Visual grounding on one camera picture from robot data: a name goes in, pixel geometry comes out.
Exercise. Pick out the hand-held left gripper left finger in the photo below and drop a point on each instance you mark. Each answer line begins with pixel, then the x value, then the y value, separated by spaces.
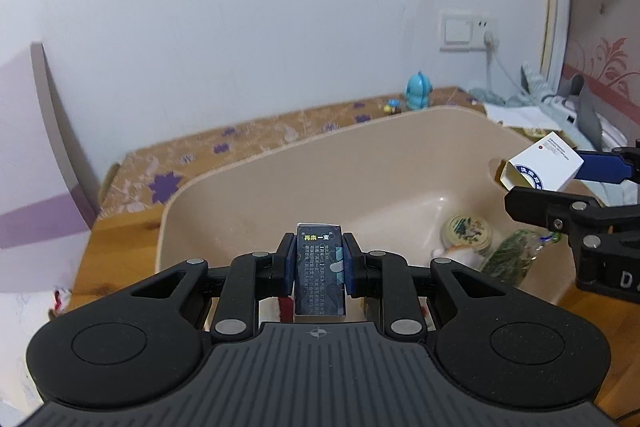
pixel 288 267

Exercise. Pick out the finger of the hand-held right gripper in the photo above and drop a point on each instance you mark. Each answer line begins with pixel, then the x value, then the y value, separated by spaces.
pixel 550 209
pixel 600 167

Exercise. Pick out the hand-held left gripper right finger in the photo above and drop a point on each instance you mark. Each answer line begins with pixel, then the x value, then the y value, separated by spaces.
pixel 350 267

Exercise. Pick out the blue printed small box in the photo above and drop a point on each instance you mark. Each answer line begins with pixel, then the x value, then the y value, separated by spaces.
pixel 320 267

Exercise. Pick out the white rectangular box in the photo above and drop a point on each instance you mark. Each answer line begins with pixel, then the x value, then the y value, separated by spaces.
pixel 547 164

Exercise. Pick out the green snack packet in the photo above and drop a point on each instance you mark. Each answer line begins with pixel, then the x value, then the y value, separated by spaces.
pixel 510 254

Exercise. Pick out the round printed tin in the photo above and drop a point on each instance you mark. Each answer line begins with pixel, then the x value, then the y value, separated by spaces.
pixel 467 232

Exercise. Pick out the beige plastic storage bin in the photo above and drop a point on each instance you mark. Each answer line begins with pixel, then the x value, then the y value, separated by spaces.
pixel 300 177

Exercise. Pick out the white fluffy plush toy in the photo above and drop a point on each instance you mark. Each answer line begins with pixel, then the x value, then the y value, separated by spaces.
pixel 457 254

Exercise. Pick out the white grey handheld device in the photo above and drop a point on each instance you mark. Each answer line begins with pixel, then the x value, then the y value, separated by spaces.
pixel 587 112

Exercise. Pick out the white paper sheet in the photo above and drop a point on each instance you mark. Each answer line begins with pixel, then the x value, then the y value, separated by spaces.
pixel 520 114

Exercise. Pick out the light blue clothing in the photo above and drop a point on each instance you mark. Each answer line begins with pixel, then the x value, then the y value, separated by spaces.
pixel 532 89

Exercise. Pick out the brown floral cloth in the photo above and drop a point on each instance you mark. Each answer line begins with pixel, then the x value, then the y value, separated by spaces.
pixel 225 142

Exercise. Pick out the small colourful toy figure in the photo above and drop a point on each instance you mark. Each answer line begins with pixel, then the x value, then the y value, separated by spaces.
pixel 392 107

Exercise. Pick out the blue toy figure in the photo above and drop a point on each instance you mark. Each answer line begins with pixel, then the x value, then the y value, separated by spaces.
pixel 419 92

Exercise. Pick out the white purple headboard panel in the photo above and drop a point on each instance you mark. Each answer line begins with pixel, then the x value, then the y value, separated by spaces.
pixel 30 187

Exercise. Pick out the white elephant print pillow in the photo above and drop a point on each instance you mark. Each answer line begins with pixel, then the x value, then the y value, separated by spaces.
pixel 20 337

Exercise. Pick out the white wall switch socket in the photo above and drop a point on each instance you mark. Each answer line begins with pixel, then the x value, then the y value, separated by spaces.
pixel 462 32

